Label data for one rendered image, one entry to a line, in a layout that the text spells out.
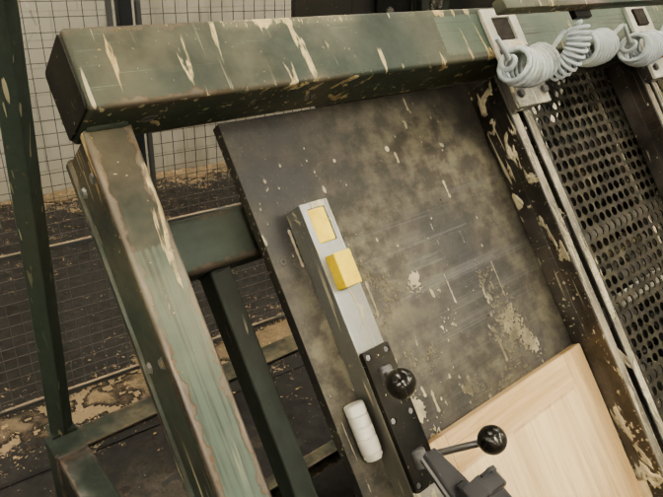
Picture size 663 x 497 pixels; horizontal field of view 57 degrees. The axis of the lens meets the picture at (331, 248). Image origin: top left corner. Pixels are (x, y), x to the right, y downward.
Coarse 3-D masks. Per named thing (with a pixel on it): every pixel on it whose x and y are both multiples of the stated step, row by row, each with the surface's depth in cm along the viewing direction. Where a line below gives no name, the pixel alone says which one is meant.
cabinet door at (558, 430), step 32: (576, 352) 111; (512, 384) 103; (544, 384) 104; (576, 384) 109; (480, 416) 95; (512, 416) 98; (544, 416) 103; (576, 416) 107; (608, 416) 111; (512, 448) 97; (544, 448) 101; (576, 448) 105; (608, 448) 109; (512, 480) 95; (544, 480) 99; (576, 480) 103; (608, 480) 107
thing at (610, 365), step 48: (576, 48) 101; (480, 96) 115; (528, 96) 109; (528, 144) 111; (528, 192) 113; (576, 240) 112; (576, 288) 110; (576, 336) 113; (624, 336) 111; (624, 384) 108; (624, 432) 110
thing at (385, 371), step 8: (384, 368) 82; (392, 368) 83; (400, 368) 73; (384, 376) 82; (392, 376) 72; (400, 376) 72; (408, 376) 72; (384, 384) 82; (392, 384) 72; (400, 384) 71; (408, 384) 71; (416, 384) 73; (392, 392) 72; (400, 392) 71; (408, 392) 72
